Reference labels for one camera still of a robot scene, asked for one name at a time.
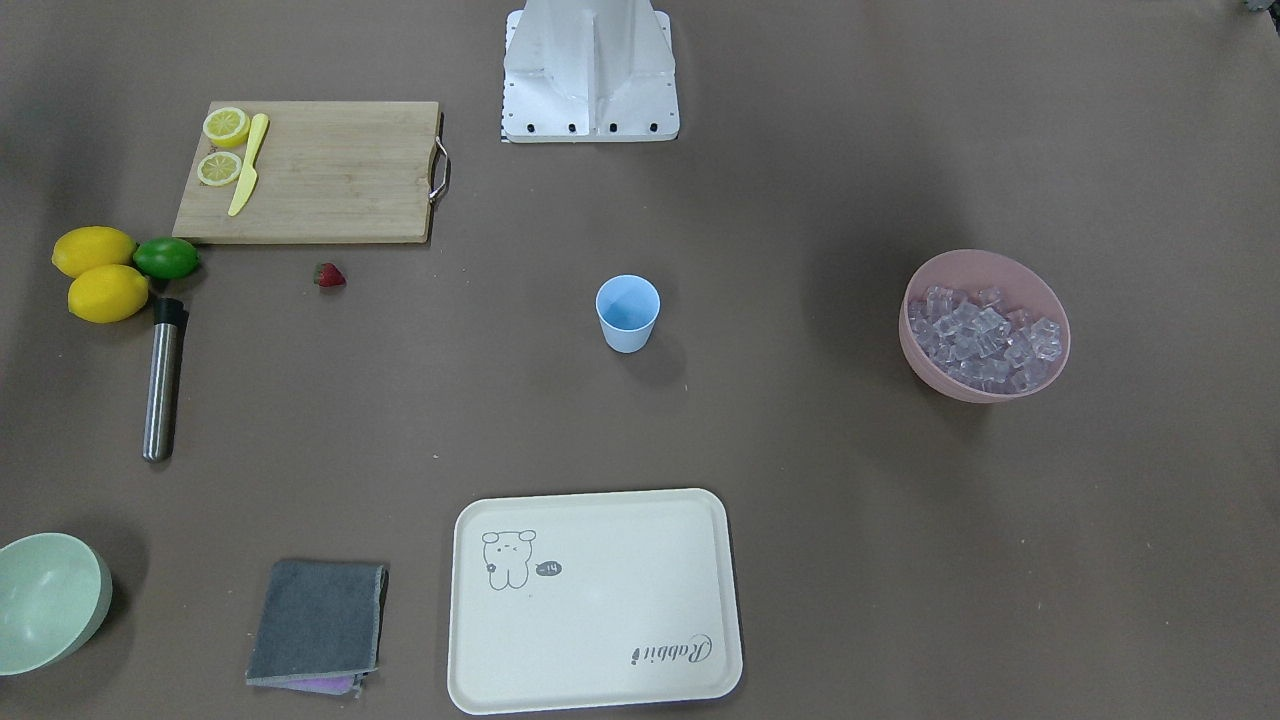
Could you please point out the light blue plastic cup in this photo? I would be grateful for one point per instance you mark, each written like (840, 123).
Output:
(627, 307)

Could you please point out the pile of clear ice cubes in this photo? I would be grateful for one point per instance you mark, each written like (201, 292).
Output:
(980, 341)

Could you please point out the cream rabbit tray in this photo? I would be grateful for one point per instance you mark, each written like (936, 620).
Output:
(592, 600)

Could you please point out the red strawberry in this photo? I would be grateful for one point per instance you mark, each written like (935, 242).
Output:
(328, 276)

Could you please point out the pink bowl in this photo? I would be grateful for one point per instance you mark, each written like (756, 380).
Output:
(973, 270)

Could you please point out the grey folded cloth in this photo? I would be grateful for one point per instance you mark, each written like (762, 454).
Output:
(319, 629)

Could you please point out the yellow plastic knife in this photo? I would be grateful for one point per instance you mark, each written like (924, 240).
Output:
(248, 178)

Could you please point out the lemon half lower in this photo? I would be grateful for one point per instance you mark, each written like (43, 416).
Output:
(218, 169)

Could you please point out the lemon half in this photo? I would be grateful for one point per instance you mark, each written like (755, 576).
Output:
(218, 169)
(227, 128)

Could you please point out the lemon half upper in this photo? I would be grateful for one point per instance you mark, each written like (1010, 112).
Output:
(227, 128)

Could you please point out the steel muddler black tip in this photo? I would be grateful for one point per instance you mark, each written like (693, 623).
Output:
(170, 318)

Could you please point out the green lime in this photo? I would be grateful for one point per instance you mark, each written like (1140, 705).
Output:
(166, 258)

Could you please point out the yellow lemon lower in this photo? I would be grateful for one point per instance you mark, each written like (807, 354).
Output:
(108, 293)

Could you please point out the yellow lemon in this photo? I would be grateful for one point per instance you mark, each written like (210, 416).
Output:
(86, 248)
(108, 293)

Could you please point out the yellow lemon upper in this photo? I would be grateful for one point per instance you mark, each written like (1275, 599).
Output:
(86, 248)

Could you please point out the light green bowl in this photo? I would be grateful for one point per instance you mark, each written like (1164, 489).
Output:
(55, 594)

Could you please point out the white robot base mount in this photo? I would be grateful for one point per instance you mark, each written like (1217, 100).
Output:
(589, 72)

